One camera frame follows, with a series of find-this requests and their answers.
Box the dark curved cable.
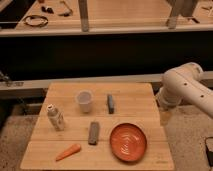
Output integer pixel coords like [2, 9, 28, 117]
[57, 0, 74, 17]

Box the small dark object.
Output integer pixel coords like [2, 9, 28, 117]
[41, 6, 54, 14]

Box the wooden board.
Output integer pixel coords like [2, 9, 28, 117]
[21, 83, 175, 171]

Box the orange toy carrot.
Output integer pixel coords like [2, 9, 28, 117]
[56, 144, 81, 161]

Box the black device at edge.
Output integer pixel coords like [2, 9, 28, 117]
[204, 137, 213, 167]

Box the grey metal post right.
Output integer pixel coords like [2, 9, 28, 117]
[166, 0, 185, 29]

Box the orange ridged plate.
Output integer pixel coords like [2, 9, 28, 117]
[109, 123, 147, 162]

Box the dark grey eraser block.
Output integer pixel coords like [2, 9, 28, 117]
[107, 94, 114, 114]

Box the grey rectangular block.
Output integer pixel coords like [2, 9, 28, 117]
[88, 122, 100, 145]

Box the white plastic cup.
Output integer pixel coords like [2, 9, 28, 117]
[76, 90, 92, 113]

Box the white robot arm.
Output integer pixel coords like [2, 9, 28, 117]
[156, 62, 213, 119]

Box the metal clamp bracket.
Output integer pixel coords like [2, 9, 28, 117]
[0, 71, 23, 87]

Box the grey metal post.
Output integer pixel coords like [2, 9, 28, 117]
[78, 0, 89, 32]
[166, 0, 185, 29]

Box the small white bottle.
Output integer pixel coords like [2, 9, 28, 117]
[47, 104, 65, 131]

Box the coiled black cable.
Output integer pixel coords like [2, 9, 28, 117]
[23, 14, 49, 28]

